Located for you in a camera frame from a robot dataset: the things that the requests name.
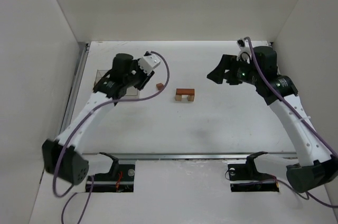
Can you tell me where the dark striped wood block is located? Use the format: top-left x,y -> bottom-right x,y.
187,95 -> 195,102

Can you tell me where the red-brown long rectangular block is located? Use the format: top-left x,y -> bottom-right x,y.
176,88 -> 195,96

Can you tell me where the light wood rectangular block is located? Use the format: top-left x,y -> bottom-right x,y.
175,95 -> 182,101

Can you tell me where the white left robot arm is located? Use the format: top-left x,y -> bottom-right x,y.
42,52 -> 161,185

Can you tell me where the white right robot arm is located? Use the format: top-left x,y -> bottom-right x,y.
207,46 -> 337,193

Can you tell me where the red-brown wooden triangle block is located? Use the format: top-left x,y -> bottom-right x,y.
156,83 -> 164,90

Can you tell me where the clear plastic box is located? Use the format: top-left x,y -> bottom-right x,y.
93,69 -> 140,99

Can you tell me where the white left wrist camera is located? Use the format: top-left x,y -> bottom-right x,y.
138,54 -> 161,75

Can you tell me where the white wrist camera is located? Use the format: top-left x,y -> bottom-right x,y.
237,39 -> 251,59
138,54 -> 161,75

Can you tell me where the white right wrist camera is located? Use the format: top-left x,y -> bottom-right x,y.
237,39 -> 251,59

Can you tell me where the aluminium table edge rail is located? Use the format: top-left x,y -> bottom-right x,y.
59,42 -> 90,134

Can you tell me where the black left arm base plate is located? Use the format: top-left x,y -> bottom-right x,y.
92,162 -> 135,193

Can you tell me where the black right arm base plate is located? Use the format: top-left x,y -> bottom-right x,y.
225,163 -> 279,192

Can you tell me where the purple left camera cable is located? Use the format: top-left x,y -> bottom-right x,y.
52,51 -> 170,223

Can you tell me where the purple camera cable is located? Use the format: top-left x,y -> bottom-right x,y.
52,51 -> 170,223
244,36 -> 338,208

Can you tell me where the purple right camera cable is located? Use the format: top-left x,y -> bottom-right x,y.
244,36 -> 338,208

